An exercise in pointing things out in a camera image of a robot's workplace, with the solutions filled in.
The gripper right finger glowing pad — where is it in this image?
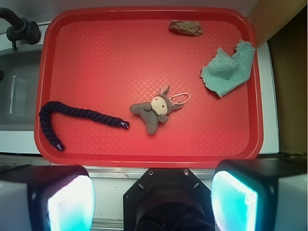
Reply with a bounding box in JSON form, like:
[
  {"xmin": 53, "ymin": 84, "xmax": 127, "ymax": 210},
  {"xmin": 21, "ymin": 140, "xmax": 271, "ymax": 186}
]
[{"xmin": 211, "ymin": 158, "xmax": 308, "ymax": 231}]

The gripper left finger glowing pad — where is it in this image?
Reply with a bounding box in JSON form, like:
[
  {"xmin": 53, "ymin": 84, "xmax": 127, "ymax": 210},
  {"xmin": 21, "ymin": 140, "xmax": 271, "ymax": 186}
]
[{"xmin": 0, "ymin": 165, "xmax": 95, "ymax": 231}]

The light blue woven cloth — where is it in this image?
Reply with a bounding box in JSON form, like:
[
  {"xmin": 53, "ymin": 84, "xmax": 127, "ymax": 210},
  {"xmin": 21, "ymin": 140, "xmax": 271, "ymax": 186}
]
[{"xmin": 200, "ymin": 40, "xmax": 256, "ymax": 98}]

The grey toy sink basin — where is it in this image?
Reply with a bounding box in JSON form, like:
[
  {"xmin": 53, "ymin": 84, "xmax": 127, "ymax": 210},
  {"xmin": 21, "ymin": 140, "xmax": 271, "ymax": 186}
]
[{"xmin": 0, "ymin": 45, "xmax": 42, "ymax": 131}]

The red plastic tray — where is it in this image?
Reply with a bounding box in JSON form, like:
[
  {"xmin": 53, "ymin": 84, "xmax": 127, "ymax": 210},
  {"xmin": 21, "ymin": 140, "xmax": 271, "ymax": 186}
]
[{"xmin": 34, "ymin": 7, "xmax": 263, "ymax": 168}]

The grey plush mouse toy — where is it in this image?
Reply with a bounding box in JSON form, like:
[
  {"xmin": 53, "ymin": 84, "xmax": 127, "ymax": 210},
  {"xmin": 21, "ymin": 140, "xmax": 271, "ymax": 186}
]
[{"xmin": 129, "ymin": 84, "xmax": 192, "ymax": 135}]

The grey toy faucet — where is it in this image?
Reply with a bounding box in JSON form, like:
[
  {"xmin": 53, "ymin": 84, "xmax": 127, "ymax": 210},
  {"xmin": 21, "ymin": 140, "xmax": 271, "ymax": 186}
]
[{"xmin": 0, "ymin": 7, "xmax": 41, "ymax": 51}]

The brown bark piece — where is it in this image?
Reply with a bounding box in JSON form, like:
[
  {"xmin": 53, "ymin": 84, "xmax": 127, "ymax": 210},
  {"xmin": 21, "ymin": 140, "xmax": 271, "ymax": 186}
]
[{"xmin": 169, "ymin": 20, "xmax": 203, "ymax": 37}]

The dark blue twisted rope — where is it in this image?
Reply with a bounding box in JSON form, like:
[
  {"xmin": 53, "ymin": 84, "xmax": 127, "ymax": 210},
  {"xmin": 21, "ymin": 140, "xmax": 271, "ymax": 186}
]
[{"xmin": 39, "ymin": 101, "xmax": 130, "ymax": 152}]

